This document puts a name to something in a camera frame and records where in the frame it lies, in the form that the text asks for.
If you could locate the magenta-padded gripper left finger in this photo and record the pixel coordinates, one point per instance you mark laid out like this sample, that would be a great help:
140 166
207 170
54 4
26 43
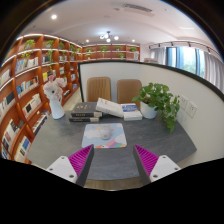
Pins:
80 160

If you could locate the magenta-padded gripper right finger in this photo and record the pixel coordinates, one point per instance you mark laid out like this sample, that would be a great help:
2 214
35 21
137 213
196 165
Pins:
148 160

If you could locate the white computer mouse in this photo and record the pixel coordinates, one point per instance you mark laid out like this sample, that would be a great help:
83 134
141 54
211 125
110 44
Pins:
105 133

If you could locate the pastel printed mouse pad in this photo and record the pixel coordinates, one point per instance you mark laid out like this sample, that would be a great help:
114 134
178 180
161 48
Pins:
91 136

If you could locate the thick dark hardcover book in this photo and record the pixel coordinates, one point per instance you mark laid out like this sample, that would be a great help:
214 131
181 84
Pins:
81 119
85 108

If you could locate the green plant in white pot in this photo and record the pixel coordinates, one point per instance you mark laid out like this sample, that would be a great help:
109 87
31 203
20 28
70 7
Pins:
148 110

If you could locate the blue and white book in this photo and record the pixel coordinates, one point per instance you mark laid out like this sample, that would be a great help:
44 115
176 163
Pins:
131 111

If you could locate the white vase with pink flowers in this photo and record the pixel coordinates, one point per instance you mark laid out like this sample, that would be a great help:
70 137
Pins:
56 110

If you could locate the white paperback book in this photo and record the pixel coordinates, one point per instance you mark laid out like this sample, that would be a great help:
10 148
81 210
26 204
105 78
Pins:
109 107

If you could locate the tan upholstered chair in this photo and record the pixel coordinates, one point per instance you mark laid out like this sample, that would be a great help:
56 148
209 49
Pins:
128 91
98 88

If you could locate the orange wooden bookshelf unit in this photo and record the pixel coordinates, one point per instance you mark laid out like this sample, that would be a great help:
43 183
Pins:
23 86

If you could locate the grey sheer curtain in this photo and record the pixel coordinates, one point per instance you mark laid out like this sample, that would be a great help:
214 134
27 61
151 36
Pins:
213 71

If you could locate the ceiling spotlight cluster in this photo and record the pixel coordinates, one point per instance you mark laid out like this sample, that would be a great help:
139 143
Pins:
108 36

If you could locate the ceiling air vent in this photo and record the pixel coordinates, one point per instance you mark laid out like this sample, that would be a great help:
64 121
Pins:
138 8

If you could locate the white wall socket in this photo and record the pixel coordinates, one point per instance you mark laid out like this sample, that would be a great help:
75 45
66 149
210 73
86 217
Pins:
183 102
191 109

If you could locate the window with blue frame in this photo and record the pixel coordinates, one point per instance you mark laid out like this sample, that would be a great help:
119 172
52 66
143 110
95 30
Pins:
186 60

